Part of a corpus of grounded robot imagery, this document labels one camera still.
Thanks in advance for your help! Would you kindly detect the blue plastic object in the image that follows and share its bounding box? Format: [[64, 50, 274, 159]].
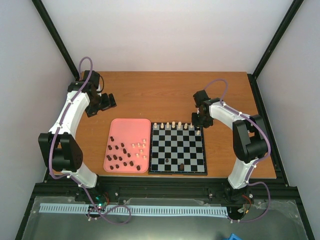
[[223, 233, 242, 240]]

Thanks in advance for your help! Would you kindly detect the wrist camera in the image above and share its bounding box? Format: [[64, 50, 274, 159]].
[[193, 89, 211, 108], [82, 70, 104, 92]]

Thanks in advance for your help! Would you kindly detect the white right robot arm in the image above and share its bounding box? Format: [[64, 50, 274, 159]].
[[191, 96, 271, 189]]

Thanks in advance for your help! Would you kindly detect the white queen chess piece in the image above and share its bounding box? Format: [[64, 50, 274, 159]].
[[171, 121, 176, 129]]

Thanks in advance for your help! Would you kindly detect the dark rook on board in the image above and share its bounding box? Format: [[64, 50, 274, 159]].
[[179, 163, 185, 171]]

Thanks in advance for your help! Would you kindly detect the light blue cable duct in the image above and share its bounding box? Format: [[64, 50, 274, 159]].
[[38, 203, 228, 218]]

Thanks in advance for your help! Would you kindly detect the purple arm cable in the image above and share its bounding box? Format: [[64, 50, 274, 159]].
[[48, 56, 132, 225], [203, 78, 272, 224]]

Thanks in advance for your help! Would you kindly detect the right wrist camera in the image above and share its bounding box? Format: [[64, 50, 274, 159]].
[[193, 89, 211, 108]]

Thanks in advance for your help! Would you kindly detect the black aluminium frame rail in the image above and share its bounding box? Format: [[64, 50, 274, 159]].
[[32, 176, 300, 208]]

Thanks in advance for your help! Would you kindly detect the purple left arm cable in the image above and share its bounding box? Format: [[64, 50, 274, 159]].
[[48, 56, 132, 225]]

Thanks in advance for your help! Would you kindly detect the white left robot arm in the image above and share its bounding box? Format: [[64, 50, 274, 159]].
[[38, 82, 117, 202]]

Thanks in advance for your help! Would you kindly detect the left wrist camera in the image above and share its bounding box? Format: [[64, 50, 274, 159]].
[[82, 70, 104, 92]]

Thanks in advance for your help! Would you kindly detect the pink plastic tray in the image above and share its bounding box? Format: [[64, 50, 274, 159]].
[[103, 118, 151, 174]]

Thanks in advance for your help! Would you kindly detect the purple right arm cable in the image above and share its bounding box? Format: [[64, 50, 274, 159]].
[[203, 78, 272, 224]]

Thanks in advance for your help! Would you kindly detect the black white chess board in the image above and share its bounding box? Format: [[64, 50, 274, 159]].
[[148, 122, 208, 176]]

